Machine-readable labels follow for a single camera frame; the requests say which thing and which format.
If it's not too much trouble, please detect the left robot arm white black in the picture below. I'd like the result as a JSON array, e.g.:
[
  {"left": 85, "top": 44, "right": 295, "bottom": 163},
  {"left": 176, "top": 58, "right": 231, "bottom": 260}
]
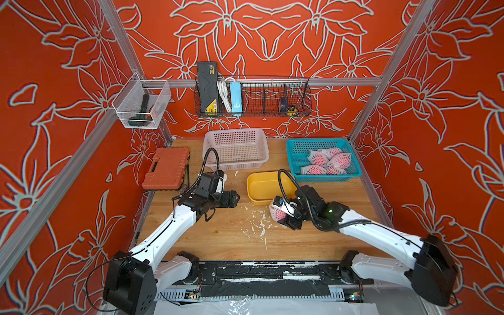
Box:
[{"left": 103, "top": 190, "right": 240, "bottom": 314}]

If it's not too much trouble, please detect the pink plastic basket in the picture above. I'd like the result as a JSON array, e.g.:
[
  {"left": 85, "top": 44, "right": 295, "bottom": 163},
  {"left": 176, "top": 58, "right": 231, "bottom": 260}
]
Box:
[{"left": 202, "top": 128, "right": 269, "bottom": 171}]

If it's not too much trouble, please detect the black wire wall basket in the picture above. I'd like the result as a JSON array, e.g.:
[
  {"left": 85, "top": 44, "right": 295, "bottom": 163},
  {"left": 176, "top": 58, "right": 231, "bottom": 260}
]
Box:
[{"left": 194, "top": 76, "right": 313, "bottom": 118}]

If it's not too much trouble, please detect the netted apple bottom hidden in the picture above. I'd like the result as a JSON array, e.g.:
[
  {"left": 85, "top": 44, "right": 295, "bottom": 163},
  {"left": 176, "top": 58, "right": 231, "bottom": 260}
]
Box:
[{"left": 325, "top": 165, "right": 347, "bottom": 175}]

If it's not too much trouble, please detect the clear acrylic wall box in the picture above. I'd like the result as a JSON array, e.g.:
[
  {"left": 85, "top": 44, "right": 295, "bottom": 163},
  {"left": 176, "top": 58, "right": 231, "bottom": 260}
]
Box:
[{"left": 112, "top": 73, "right": 172, "bottom": 129}]

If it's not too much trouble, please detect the teal plastic basket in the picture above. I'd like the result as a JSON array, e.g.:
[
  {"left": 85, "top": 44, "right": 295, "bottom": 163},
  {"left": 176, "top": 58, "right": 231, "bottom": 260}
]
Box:
[{"left": 286, "top": 139, "right": 362, "bottom": 182}]

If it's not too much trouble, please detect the orange tool case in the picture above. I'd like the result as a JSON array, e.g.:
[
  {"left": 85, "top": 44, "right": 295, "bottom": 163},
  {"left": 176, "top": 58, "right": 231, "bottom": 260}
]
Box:
[{"left": 142, "top": 147, "right": 190, "bottom": 190}]

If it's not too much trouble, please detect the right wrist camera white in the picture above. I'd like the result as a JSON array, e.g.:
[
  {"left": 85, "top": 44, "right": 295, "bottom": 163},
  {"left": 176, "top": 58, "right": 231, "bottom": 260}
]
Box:
[{"left": 270, "top": 196, "right": 296, "bottom": 221}]

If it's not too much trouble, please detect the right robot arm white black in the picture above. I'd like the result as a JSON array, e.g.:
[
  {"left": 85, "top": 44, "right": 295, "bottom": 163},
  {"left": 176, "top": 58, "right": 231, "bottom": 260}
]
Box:
[{"left": 269, "top": 185, "right": 458, "bottom": 307}]

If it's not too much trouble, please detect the small tape measure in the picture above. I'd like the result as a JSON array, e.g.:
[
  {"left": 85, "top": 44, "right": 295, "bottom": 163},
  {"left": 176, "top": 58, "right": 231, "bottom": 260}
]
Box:
[{"left": 286, "top": 106, "right": 299, "bottom": 117}]

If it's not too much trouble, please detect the light blue power bank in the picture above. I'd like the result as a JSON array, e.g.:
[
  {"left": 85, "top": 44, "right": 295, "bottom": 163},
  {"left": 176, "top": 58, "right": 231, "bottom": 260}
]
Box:
[{"left": 230, "top": 81, "right": 243, "bottom": 116}]

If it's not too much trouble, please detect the black yellow device box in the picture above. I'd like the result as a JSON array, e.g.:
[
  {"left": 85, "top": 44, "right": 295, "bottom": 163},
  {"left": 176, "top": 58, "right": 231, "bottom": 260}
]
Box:
[{"left": 197, "top": 62, "right": 219, "bottom": 116}]

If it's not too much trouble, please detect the dark green tool in box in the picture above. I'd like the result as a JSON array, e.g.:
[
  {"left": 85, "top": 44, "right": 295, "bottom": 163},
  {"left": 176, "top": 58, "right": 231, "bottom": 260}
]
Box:
[{"left": 127, "top": 94, "right": 152, "bottom": 127}]

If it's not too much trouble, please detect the white coiled cable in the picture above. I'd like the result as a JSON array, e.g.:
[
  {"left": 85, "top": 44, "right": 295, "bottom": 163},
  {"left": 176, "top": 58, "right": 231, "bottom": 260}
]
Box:
[{"left": 216, "top": 77, "right": 236, "bottom": 113}]

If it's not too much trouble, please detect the yellow plastic tray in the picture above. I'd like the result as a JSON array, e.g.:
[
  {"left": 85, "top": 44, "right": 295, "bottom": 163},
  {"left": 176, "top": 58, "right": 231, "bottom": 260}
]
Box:
[{"left": 247, "top": 171, "right": 283, "bottom": 206}]

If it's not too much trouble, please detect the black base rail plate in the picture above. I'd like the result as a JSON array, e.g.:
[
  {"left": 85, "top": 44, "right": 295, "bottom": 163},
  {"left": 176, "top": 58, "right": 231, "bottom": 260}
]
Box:
[{"left": 157, "top": 261, "right": 374, "bottom": 304}]

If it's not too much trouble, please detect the netted apple right large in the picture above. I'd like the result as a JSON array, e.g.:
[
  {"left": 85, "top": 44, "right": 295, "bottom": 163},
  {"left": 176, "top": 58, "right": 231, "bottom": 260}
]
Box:
[{"left": 328, "top": 152, "right": 352, "bottom": 169}]

